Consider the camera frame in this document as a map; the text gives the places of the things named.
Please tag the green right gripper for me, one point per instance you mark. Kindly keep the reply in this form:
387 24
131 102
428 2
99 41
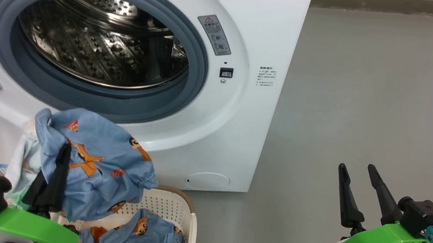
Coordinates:
374 241

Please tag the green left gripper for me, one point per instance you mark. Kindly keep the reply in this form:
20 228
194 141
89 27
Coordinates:
28 228

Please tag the blue cartoon print garment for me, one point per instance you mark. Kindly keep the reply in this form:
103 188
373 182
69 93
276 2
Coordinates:
105 173
148 235

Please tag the cream perforated laundry basket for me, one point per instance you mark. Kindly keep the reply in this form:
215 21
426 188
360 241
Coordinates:
169 204

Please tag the white front-load washing machine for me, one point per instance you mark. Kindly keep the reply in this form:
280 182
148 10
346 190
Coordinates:
256 24

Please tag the grey warning sticker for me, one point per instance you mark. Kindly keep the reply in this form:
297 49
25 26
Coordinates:
214 34

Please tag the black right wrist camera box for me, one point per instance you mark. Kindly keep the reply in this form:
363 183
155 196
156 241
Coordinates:
423 216

